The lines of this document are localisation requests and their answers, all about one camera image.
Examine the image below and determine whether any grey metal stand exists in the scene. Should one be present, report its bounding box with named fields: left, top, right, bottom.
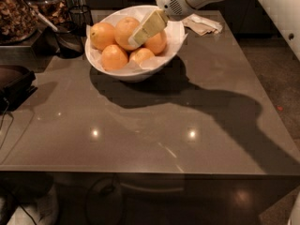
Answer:
left=0, top=27, right=59, bottom=72

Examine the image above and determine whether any front right small orange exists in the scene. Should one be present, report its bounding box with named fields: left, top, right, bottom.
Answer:
left=129, top=48, right=155, bottom=65

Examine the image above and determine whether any white paper bowl liner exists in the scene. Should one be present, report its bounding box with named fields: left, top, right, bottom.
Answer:
left=85, top=7, right=188, bottom=77

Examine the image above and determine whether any small glass jar of nuts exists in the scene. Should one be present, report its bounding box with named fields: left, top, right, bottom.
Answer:
left=26, top=0, right=69, bottom=24

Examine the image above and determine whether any dark brown tray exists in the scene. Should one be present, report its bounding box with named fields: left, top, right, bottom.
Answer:
left=0, top=65, right=37, bottom=113

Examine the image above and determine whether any black wire mesh cup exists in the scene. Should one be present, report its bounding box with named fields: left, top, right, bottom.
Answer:
left=69, top=5, right=93, bottom=37

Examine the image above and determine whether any crumpled beige napkin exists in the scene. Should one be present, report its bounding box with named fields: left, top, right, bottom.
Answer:
left=182, top=14, right=223, bottom=36

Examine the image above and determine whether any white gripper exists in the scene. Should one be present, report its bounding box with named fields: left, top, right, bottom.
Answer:
left=128, top=0, right=219, bottom=47

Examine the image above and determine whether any white bowl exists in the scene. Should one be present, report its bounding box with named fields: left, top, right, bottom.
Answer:
left=84, top=5, right=186, bottom=83

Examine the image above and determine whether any black cable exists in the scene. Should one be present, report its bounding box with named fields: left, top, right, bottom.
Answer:
left=0, top=97, right=15, bottom=151

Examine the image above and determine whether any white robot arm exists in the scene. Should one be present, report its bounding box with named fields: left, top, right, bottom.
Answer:
left=127, top=0, right=300, bottom=60

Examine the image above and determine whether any large glass jar of nuts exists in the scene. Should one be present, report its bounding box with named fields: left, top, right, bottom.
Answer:
left=0, top=0, right=37, bottom=45

